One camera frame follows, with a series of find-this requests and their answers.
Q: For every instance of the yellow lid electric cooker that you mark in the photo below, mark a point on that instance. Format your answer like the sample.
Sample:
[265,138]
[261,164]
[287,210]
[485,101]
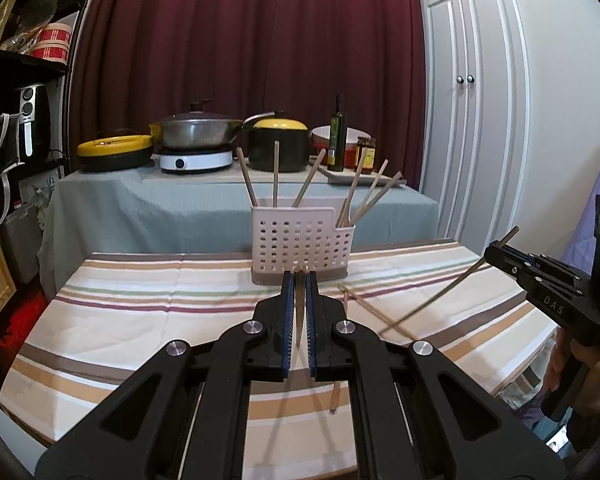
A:
[115,154]

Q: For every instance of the white induction cooker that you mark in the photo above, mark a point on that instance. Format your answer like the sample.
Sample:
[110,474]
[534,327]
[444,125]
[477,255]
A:
[193,161]

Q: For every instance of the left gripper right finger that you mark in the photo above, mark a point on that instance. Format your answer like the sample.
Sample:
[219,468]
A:
[415,414]

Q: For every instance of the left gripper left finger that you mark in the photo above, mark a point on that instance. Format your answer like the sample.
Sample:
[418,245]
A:
[183,414]

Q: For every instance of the black air fryer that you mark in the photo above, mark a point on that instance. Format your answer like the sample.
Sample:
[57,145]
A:
[34,123]

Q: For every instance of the white perforated utensil holder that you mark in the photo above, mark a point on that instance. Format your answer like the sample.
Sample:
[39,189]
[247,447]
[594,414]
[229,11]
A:
[285,238]

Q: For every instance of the black storage shelf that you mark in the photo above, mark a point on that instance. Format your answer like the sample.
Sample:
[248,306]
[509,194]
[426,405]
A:
[31,185]

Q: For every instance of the black pot yellow lid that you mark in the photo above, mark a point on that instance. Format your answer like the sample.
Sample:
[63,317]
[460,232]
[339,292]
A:
[261,132]

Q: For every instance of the red striped round box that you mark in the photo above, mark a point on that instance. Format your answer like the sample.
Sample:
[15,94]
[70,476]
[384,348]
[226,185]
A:
[53,44]

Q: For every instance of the steel wok with lid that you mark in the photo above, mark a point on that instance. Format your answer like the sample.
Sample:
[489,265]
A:
[198,128]

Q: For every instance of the sauce jar yellow label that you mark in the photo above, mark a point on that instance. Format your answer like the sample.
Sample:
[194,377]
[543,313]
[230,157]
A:
[365,150]

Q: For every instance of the white wardrobe doors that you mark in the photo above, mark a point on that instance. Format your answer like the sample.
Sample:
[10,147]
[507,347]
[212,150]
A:
[477,116]

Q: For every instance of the white bowl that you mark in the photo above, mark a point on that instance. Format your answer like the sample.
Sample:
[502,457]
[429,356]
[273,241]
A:
[320,136]

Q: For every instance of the dark olive oil bottle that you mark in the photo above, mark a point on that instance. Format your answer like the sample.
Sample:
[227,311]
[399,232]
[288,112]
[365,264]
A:
[337,136]

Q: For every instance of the person right hand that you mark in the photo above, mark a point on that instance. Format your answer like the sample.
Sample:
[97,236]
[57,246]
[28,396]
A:
[587,401]

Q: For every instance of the wooden chopstick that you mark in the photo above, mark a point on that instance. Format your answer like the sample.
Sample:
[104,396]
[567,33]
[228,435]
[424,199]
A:
[344,211]
[299,304]
[370,192]
[368,204]
[276,173]
[336,387]
[460,279]
[306,183]
[246,176]
[375,312]

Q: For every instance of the grey blue tablecloth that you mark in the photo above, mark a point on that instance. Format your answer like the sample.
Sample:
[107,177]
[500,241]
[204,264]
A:
[145,211]

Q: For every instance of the dark red curtain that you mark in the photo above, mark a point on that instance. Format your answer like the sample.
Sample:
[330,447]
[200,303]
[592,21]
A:
[141,60]

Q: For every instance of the grey cutting board tray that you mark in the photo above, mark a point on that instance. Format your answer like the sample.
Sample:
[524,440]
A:
[346,177]

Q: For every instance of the red container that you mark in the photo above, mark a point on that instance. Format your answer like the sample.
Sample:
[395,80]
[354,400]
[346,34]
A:
[349,153]

